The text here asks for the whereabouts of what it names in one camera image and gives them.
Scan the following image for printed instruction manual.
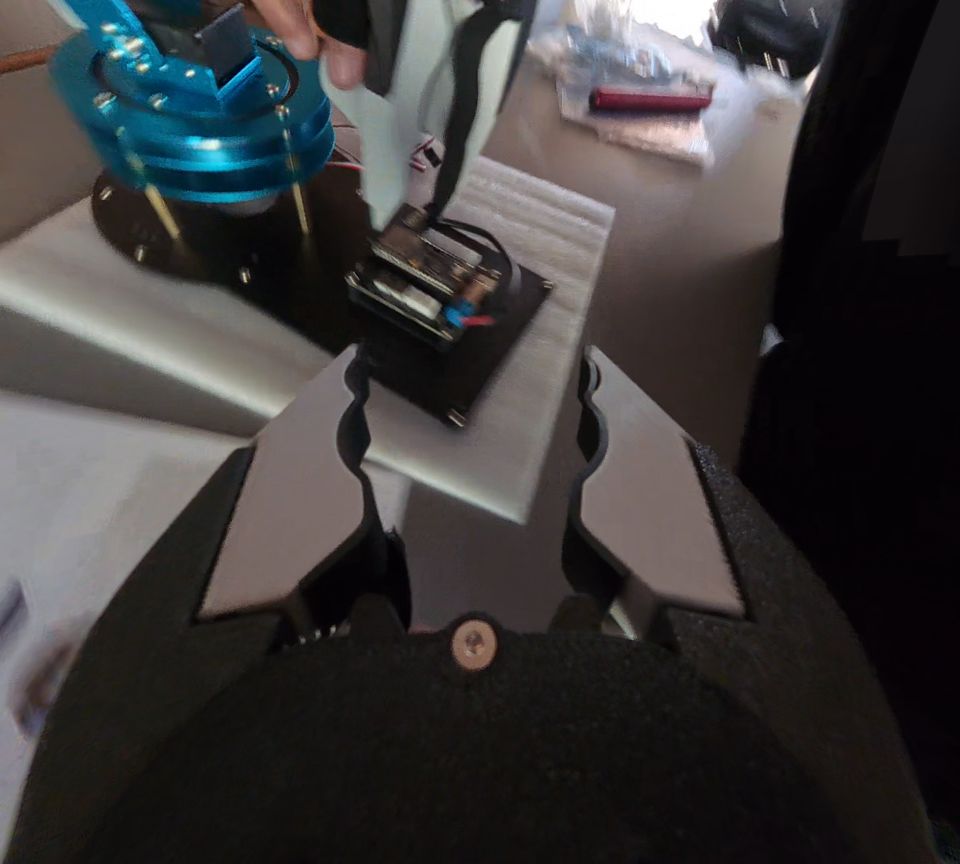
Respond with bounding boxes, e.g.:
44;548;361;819
0;392;260;738

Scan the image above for white foam sheet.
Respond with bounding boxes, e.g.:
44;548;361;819
0;155;618;524

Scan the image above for controller circuit board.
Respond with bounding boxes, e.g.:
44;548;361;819
345;203;505;349

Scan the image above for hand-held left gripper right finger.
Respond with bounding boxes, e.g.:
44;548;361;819
562;345;749;644

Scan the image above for crumpled clear plastic bags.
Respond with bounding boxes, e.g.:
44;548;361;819
525;24;676;85

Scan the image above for blue toy robot arm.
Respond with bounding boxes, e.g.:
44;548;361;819
0;0;556;430

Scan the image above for black power cable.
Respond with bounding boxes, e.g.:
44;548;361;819
431;218;520;303

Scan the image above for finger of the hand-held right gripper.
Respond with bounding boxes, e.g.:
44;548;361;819
431;5;528;216
360;0;470;231

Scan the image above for grey desk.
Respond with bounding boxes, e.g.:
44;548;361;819
0;0;796;625

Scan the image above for red white servo cables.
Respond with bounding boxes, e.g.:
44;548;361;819
330;122;451;179

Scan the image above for red electric screwdriver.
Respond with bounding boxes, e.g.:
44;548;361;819
588;84;714;115

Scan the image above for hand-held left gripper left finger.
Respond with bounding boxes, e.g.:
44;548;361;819
196;345;414;636

